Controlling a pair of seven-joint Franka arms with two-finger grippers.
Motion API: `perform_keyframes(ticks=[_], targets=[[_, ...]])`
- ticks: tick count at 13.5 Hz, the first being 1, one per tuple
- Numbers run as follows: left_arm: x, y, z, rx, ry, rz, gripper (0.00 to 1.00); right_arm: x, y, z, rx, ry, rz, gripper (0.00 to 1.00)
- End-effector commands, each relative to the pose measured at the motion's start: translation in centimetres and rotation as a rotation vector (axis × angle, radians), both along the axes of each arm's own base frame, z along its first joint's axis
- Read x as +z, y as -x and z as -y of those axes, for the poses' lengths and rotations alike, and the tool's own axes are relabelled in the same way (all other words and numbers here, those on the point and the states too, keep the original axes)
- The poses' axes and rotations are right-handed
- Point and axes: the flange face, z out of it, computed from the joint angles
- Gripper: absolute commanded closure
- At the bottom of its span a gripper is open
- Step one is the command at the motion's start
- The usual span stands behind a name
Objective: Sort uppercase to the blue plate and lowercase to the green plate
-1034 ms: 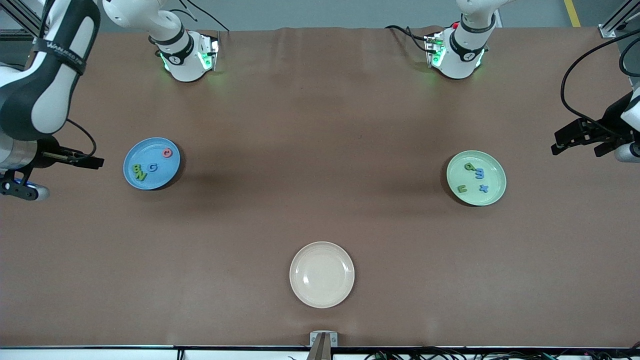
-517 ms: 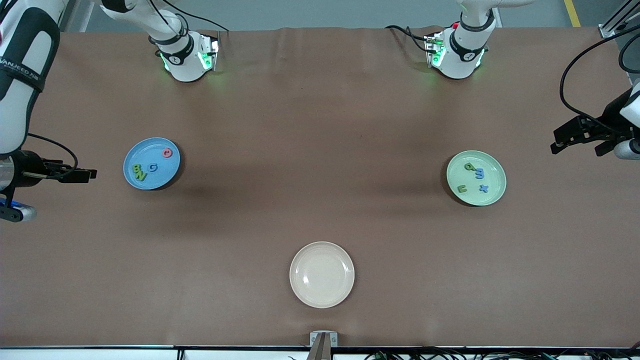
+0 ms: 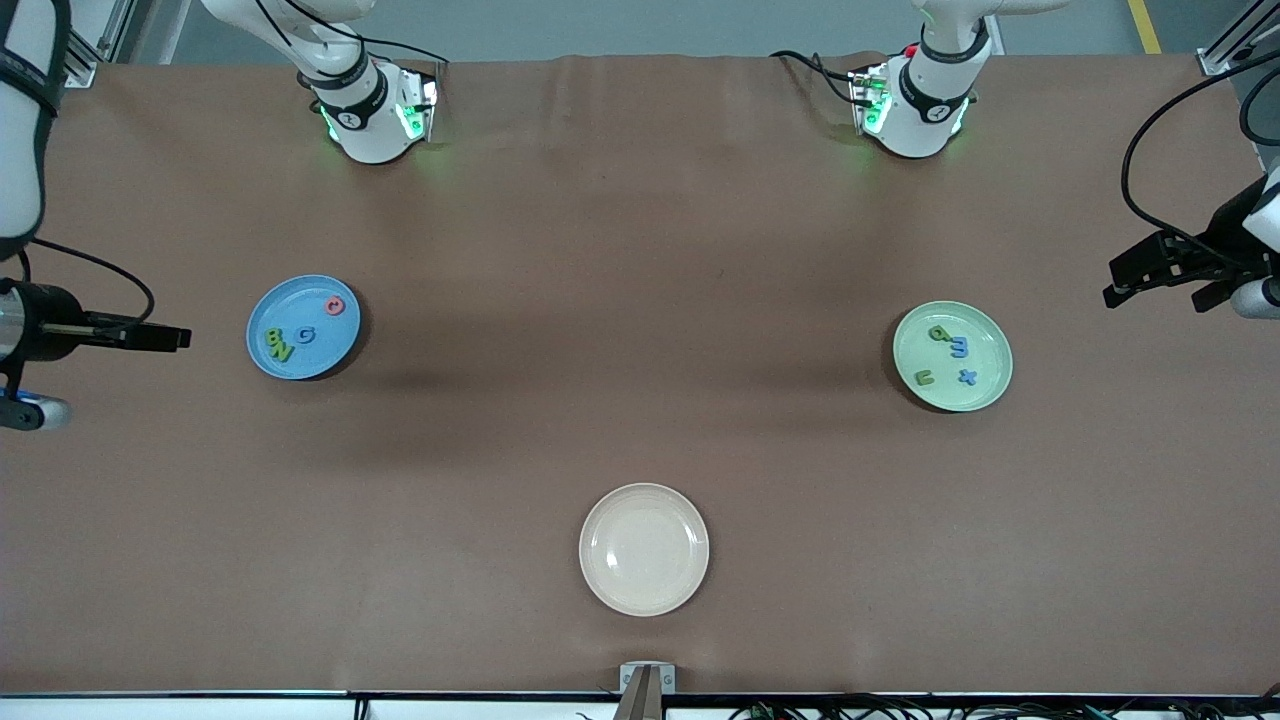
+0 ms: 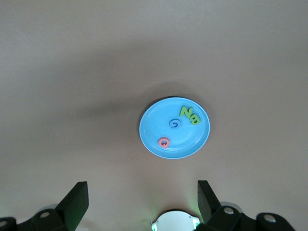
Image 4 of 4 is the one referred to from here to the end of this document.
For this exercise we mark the blue plate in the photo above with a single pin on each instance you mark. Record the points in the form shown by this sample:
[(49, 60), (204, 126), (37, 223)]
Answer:
[(163, 115)]

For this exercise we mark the green foam letter B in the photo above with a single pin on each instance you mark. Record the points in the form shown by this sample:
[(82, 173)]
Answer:
[(194, 119)]

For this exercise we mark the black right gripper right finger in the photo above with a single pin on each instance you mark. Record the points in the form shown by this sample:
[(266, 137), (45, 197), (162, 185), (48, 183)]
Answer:
[(209, 209)]

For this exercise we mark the blue foam letter G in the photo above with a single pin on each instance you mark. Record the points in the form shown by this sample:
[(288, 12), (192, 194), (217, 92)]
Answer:
[(170, 124)]

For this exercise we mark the green foam letter N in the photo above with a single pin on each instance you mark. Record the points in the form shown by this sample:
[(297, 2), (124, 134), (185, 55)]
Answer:
[(186, 111)]

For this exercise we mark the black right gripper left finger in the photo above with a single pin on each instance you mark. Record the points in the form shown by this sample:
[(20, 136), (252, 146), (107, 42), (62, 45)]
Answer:
[(72, 209)]

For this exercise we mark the red foam letter Q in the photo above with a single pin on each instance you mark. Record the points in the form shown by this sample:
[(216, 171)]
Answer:
[(160, 142)]

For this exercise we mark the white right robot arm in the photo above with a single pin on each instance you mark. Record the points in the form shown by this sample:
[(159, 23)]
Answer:
[(174, 221)]

